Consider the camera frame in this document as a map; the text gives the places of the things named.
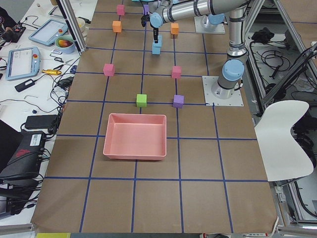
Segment pink block right far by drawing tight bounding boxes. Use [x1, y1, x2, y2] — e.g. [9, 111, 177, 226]
[116, 4, 125, 16]

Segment pink plastic bin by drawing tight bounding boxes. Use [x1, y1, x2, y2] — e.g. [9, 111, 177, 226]
[103, 113, 167, 161]

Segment black power adapter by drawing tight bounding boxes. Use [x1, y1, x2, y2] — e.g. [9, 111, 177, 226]
[14, 79, 36, 92]

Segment beige bowl with lemon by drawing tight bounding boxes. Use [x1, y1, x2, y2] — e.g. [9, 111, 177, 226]
[76, 17, 88, 36]

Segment black computer box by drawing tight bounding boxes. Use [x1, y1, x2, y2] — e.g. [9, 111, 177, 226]
[0, 131, 46, 180]

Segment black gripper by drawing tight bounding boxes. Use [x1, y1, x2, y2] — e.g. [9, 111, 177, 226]
[141, 14, 159, 44]

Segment teach pendant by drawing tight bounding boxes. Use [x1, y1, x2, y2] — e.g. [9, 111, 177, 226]
[28, 19, 68, 46]
[5, 47, 41, 81]

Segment light blue block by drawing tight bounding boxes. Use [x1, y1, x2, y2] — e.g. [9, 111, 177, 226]
[153, 35, 162, 48]
[152, 43, 161, 55]

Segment orange block far row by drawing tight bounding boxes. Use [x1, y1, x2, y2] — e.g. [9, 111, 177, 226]
[112, 21, 122, 33]

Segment purple block right side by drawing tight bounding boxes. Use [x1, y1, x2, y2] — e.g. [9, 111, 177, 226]
[143, 4, 149, 15]

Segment white chair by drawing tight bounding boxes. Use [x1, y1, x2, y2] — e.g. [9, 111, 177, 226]
[255, 100, 314, 181]

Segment scissors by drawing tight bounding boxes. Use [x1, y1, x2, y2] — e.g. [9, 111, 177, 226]
[54, 59, 72, 71]

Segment purple block left side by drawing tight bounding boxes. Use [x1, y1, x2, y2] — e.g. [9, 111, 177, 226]
[172, 94, 185, 109]

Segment orange yellow tool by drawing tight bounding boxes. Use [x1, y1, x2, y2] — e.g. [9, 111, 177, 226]
[42, 69, 62, 75]

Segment teach pendant far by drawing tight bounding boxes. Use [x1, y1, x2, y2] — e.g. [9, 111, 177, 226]
[28, 19, 68, 46]

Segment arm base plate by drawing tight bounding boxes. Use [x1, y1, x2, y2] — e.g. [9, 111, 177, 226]
[202, 76, 244, 107]
[194, 16, 225, 34]

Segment orange block near base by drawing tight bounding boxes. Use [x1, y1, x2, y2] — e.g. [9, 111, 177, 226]
[170, 23, 179, 35]

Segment green foam block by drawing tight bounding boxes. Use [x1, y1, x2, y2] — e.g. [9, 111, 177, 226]
[136, 94, 147, 108]

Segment green bowl with fruit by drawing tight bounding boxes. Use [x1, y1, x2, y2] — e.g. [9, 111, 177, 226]
[55, 35, 76, 54]

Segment pink block near base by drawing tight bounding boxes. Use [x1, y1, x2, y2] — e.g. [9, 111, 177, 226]
[171, 65, 182, 79]

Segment teach pendant near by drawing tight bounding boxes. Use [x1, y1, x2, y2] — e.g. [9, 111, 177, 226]
[5, 47, 41, 81]

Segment purple block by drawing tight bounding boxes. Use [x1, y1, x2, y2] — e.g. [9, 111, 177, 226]
[143, 4, 149, 15]
[172, 94, 185, 109]

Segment pink block left far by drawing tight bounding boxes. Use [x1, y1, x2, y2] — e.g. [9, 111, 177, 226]
[103, 63, 115, 76]

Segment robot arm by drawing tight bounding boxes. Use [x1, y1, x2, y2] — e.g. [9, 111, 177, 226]
[213, 0, 248, 99]
[146, 0, 247, 43]

